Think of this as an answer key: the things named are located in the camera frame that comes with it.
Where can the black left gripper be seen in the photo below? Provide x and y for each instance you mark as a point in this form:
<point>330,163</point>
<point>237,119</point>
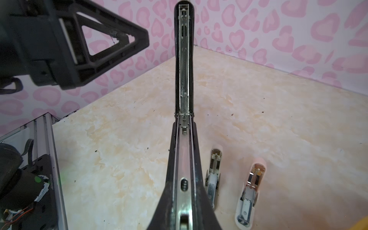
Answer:
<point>64,43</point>

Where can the black stapler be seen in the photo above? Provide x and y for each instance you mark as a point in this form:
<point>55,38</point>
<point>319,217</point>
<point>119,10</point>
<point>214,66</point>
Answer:
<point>184,203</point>

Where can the stapler metal magazine part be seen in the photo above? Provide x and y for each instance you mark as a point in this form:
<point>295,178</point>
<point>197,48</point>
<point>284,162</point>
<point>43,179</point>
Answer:
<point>212,179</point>

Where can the white pink stapler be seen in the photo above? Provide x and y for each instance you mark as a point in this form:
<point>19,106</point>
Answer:
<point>244,214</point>

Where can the yellow plastic tray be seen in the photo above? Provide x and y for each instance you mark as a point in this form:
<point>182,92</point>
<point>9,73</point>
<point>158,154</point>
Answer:
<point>361,225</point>

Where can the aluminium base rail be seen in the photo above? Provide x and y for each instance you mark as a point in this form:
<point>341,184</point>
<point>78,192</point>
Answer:
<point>31,193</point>

